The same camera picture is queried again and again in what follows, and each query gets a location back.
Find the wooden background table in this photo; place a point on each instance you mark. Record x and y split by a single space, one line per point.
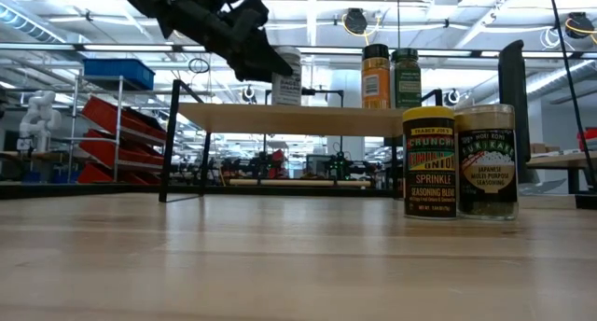
559 162

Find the wooden shelf with black frame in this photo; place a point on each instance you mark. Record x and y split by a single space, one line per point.
303 120

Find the overhead light rail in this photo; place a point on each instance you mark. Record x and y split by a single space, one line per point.
466 53

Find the grey metal storage rack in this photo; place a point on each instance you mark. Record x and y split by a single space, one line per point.
73 125

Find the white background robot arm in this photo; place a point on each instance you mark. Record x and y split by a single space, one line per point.
39 115

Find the cardboard box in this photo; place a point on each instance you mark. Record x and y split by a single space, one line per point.
541 148

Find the white-lidded bagel seasoning jar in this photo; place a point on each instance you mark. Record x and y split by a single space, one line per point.
288 90

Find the black box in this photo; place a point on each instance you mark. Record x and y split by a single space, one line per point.
587 201

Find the furikake seasoning jar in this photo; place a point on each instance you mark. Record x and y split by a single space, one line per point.
487 171

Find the black rig with green lights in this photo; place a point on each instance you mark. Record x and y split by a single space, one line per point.
340 164

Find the black rig with red parts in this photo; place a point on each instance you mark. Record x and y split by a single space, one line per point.
270 164

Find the brown background workbench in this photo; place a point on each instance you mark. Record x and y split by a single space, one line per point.
28 156

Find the red angled storage bin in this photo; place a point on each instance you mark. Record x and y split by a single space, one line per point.
116 118
107 148
93 175

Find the green oregano spice jar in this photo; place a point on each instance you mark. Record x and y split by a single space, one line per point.
406 80

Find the yellow-lidded chili onion jar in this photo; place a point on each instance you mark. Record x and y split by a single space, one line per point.
429 171

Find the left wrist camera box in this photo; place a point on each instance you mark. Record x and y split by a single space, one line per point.
247 18

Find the red background object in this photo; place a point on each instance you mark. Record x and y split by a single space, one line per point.
590 136

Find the orange turmeric spice jar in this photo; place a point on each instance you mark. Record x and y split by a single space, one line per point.
375 78

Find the grey sheet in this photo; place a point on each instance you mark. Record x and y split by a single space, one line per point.
541 187

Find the black upright post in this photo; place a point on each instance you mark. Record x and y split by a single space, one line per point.
510 78

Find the blue plastic bin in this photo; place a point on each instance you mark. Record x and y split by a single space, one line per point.
119 73

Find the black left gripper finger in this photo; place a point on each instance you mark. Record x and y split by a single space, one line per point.
261 64

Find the blue crate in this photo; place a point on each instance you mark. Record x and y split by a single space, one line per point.
65 176

